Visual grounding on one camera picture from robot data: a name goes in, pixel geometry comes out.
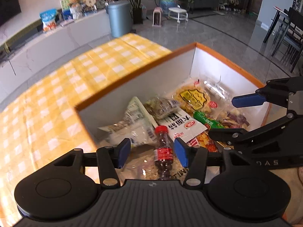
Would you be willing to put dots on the white round stool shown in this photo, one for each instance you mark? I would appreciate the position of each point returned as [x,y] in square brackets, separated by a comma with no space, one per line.
[178,14]

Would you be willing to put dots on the orange cardboard box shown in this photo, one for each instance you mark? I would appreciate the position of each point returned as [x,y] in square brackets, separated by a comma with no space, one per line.
[221,78]

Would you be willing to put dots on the yellow checkered tablecloth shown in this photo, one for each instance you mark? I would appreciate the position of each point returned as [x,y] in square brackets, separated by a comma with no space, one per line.
[42,124]

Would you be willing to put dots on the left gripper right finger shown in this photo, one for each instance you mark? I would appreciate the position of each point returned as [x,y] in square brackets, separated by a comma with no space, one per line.
[194,159]

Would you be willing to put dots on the yellow puffed snack bag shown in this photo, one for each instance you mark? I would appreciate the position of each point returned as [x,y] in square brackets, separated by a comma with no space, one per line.
[192,96]

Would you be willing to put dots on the round wooden sign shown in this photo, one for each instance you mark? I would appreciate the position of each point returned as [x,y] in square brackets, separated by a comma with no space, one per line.
[89,3]

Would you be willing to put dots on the white flat snack packet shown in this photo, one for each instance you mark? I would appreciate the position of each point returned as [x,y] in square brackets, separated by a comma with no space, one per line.
[139,133]

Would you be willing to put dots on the green sausage stick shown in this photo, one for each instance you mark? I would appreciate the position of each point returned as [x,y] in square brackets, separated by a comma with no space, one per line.
[207,121]

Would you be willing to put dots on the pink small stool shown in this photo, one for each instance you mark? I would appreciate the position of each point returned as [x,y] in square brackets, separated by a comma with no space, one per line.
[156,17]

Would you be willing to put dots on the white TV console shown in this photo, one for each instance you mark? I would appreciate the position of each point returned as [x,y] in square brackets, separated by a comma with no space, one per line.
[48,47]

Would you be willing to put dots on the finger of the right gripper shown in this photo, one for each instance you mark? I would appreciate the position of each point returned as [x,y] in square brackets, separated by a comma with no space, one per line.
[227,134]
[255,99]

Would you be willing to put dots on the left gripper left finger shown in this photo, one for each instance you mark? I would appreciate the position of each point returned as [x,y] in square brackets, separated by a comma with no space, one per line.
[109,159]

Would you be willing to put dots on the teddy bear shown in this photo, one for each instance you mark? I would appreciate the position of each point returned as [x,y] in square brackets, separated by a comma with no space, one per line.
[73,3]

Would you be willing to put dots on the clear nut snack bag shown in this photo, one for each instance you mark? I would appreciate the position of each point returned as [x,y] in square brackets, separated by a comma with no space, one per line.
[161,107]

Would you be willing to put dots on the white spicy strip snack bag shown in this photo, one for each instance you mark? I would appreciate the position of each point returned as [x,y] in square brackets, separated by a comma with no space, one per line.
[182,125]

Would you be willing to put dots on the grey-blue trash bin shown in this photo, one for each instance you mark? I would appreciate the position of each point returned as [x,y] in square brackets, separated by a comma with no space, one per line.
[119,18]

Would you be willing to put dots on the dark dining chair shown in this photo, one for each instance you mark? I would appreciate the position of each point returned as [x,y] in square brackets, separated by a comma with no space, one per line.
[287,29]

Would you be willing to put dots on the black television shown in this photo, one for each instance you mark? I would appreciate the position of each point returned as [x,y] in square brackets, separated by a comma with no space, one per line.
[8,9]

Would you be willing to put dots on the blue snack bag on counter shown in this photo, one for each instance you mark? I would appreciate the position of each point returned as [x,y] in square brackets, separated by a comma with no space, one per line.
[48,19]

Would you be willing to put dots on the green white box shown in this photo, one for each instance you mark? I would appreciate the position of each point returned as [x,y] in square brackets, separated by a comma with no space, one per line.
[64,4]

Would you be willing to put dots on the white green triangular packet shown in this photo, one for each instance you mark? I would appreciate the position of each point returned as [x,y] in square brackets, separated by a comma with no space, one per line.
[136,112]

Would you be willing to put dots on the small cola bottle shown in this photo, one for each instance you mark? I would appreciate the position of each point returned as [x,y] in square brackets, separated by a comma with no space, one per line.
[163,153]

